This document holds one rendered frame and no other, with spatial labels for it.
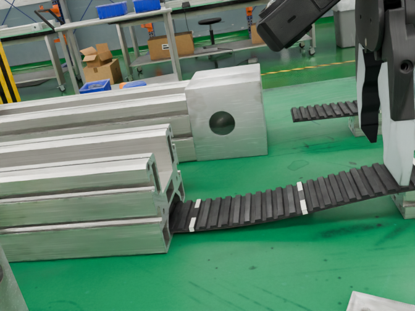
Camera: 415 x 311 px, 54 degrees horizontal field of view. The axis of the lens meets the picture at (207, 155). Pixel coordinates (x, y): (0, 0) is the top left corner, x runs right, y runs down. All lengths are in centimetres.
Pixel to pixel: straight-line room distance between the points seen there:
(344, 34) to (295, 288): 521
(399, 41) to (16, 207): 32
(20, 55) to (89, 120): 849
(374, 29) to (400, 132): 7
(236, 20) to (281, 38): 770
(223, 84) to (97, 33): 792
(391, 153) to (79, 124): 38
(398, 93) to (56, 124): 41
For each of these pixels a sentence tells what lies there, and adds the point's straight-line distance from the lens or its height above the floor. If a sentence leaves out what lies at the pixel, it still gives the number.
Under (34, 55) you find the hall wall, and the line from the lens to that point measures 889.
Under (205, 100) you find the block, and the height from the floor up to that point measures 86.
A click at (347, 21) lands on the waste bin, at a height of 32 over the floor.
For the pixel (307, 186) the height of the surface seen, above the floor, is 80.
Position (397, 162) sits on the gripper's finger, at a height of 85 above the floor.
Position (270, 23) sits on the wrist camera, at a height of 95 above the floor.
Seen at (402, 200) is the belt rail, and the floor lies 79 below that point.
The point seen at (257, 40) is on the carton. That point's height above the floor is 26.
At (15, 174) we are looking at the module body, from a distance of 37.
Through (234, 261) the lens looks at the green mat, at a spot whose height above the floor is 78.
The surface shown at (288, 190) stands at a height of 80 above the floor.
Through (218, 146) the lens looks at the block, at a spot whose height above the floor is 80.
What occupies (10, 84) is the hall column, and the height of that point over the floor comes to 48.
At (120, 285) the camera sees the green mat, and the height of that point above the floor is 78.
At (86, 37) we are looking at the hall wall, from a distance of 845.
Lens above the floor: 98
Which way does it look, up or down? 23 degrees down
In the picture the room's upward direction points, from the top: 10 degrees counter-clockwise
